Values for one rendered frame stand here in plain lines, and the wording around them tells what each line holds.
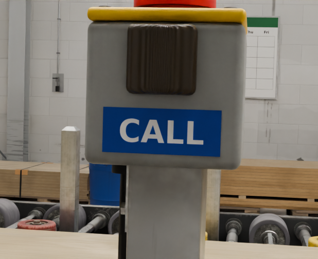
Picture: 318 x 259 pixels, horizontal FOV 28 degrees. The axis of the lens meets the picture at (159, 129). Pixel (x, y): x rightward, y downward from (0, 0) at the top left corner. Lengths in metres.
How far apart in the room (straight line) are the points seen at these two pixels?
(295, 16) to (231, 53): 7.25
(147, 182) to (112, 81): 0.05
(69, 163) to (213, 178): 0.32
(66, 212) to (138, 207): 1.16
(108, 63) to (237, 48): 0.06
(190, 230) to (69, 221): 1.17
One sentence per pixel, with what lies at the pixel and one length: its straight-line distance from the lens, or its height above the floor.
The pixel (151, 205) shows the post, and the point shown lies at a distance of 0.30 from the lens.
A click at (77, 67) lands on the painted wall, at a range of 7.74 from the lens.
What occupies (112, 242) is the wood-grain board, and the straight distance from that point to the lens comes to 1.25.
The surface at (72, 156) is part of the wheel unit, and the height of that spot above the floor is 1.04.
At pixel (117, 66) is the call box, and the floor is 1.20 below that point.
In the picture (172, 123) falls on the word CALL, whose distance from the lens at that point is 0.28.
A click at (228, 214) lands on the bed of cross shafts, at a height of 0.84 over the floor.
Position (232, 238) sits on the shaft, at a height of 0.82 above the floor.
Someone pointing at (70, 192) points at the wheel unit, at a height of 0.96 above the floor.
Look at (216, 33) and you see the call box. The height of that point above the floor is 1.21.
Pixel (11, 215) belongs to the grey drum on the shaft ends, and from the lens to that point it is 1.96.
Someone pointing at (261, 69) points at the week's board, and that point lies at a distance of 7.44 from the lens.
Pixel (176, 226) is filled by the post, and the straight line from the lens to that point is 0.30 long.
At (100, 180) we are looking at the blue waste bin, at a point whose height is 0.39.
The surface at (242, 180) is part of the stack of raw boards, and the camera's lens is 6.20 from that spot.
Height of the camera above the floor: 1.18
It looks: 3 degrees down
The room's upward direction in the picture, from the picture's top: 2 degrees clockwise
